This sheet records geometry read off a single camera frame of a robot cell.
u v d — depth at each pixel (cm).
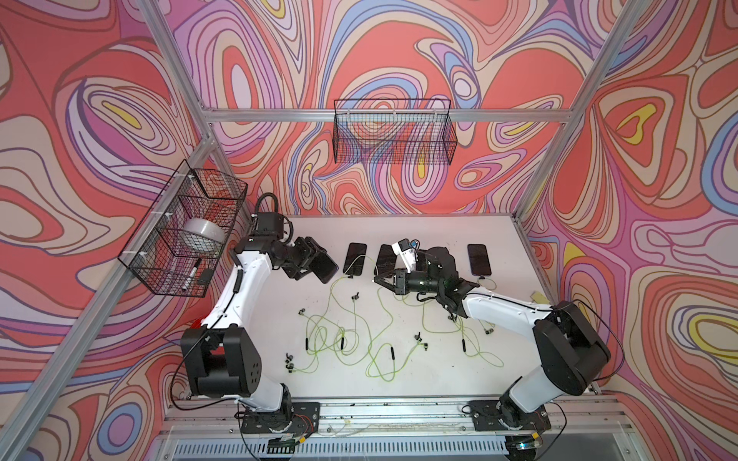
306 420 72
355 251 110
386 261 105
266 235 65
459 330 89
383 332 88
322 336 88
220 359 43
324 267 83
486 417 73
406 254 75
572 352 44
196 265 75
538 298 96
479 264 105
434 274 68
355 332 88
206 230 73
